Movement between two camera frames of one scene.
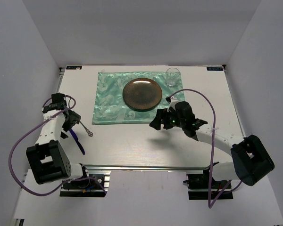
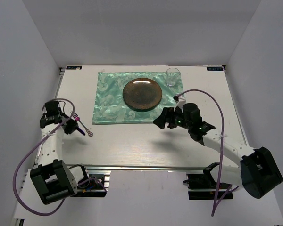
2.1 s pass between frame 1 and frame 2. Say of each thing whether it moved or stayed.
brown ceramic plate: stayed
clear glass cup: stayed
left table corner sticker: stayed
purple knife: moved
